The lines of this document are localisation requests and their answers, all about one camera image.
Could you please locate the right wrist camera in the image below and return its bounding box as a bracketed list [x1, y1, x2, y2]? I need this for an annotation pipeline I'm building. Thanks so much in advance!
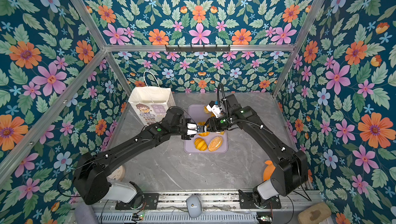
[206, 101, 224, 118]

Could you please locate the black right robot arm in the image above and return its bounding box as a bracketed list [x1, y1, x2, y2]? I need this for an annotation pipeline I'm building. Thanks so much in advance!
[205, 95, 308, 207]

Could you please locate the grey padded cylinder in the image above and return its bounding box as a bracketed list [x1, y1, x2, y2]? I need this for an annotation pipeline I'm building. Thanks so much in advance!
[74, 203, 98, 224]

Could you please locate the round pumpkin bread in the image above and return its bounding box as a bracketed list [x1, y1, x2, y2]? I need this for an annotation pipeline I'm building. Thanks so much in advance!
[198, 122, 210, 137]

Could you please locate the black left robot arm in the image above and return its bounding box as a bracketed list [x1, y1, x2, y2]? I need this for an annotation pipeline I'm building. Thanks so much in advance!
[73, 108, 207, 205]

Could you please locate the tan sponge block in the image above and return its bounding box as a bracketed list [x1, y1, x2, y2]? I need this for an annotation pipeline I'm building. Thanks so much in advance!
[298, 202, 332, 224]

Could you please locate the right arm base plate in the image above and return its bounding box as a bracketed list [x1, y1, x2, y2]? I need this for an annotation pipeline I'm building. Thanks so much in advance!
[238, 190, 282, 209]

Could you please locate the orange plush toy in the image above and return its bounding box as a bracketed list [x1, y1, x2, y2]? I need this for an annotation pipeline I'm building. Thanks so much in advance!
[263, 160, 275, 181]

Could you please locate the oval seeded bread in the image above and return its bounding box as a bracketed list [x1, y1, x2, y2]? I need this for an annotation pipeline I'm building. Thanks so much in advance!
[208, 136, 223, 152]

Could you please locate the twisted bread top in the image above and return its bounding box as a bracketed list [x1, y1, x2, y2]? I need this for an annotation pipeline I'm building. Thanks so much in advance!
[204, 106, 210, 114]

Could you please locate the small striped yellow bread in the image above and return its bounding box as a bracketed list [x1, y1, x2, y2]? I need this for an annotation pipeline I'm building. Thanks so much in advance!
[194, 138, 208, 151]

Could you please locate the white paper bag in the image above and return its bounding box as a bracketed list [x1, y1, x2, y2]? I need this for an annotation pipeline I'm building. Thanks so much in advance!
[128, 72, 175, 126]

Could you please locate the purple cutting mat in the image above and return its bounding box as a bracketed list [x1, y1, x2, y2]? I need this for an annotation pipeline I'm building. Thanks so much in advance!
[184, 104, 228, 154]

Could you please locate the round beige clock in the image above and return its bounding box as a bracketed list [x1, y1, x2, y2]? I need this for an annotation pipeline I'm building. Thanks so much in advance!
[108, 165, 126, 181]

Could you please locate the black hook rack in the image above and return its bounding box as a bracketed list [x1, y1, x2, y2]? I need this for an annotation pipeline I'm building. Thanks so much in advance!
[165, 45, 231, 53]

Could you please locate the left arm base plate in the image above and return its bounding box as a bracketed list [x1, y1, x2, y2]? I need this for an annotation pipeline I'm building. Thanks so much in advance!
[115, 193, 159, 211]

